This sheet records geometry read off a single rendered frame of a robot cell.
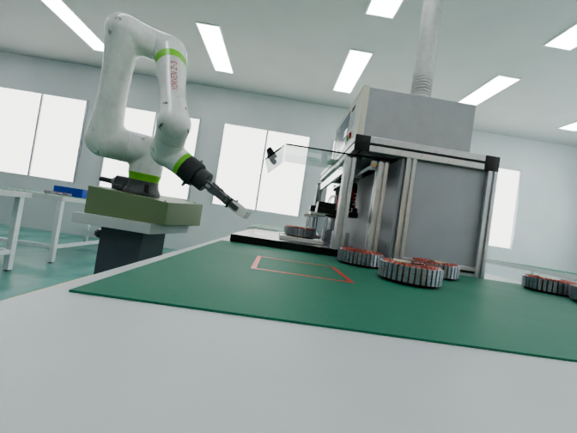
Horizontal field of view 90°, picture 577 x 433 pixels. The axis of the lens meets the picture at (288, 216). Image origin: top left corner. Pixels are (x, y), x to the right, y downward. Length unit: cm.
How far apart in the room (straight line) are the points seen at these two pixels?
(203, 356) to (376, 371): 10
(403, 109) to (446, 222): 40
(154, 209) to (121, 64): 54
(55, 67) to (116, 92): 649
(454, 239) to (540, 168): 706
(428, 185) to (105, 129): 115
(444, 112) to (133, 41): 113
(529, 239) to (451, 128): 670
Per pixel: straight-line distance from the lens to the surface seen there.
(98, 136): 133
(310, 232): 102
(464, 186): 103
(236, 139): 606
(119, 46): 135
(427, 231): 96
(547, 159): 815
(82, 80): 745
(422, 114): 113
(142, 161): 134
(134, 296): 26
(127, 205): 128
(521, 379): 26
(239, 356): 18
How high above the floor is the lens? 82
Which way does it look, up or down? 1 degrees up
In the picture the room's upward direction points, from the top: 9 degrees clockwise
